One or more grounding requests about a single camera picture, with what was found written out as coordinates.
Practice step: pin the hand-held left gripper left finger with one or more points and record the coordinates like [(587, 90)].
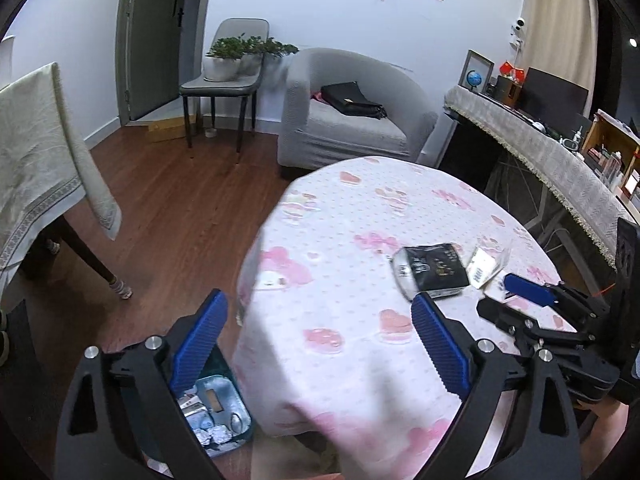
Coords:
[(197, 345)]

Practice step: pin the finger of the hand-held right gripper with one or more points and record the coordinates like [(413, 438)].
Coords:
[(525, 291), (505, 317)]

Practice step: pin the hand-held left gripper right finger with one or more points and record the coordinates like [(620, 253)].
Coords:
[(440, 345)]

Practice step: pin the blue tissue packet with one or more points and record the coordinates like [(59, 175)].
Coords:
[(220, 384)]

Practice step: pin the clear plastic wrapper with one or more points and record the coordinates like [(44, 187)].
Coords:
[(484, 266)]

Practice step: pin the white carton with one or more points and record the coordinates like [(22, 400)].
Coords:
[(192, 406)]

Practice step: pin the black packet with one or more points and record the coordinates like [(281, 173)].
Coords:
[(432, 267)]

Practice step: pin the foil ball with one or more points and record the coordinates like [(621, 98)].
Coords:
[(205, 436), (224, 434)]

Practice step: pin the teal waste bin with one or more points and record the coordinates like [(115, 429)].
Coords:
[(246, 440)]

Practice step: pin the person's right forearm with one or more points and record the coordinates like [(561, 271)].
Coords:
[(605, 440)]

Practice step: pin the round table, pink tablecloth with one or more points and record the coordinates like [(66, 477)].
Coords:
[(350, 260)]

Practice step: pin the desk with beige cloth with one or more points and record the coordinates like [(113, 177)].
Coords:
[(540, 155)]

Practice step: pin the open cardboard box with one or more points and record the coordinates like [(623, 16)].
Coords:
[(612, 145)]

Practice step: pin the black monitor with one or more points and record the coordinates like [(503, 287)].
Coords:
[(552, 92)]

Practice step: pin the brown wooden box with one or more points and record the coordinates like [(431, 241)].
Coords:
[(507, 91)]

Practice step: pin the flat cardboard piece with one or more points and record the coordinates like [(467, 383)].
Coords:
[(167, 131)]

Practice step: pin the small blue globe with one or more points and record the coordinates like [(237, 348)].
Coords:
[(473, 79)]

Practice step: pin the red desk ornament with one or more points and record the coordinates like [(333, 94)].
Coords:
[(512, 70)]

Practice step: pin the grey armchair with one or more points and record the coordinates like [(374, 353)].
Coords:
[(350, 140)]

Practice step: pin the table with beige tablecloth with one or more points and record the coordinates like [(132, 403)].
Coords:
[(35, 160)]

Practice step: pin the grey dining chair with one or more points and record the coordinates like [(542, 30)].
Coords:
[(220, 87)]

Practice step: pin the black handbag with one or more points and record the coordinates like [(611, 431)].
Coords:
[(350, 100)]

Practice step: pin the beige curtain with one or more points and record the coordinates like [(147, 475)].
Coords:
[(555, 20)]

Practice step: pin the pink cloth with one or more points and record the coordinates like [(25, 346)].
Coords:
[(316, 96)]

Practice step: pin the potted plant white pot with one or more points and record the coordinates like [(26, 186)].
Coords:
[(222, 67)]

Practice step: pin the potted plant glass pot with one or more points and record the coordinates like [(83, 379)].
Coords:
[(255, 57)]

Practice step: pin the grey door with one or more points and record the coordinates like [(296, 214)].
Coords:
[(150, 45)]

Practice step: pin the picture frame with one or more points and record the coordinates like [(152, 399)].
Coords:
[(477, 62)]

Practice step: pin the white security camera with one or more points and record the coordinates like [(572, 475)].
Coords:
[(518, 30)]

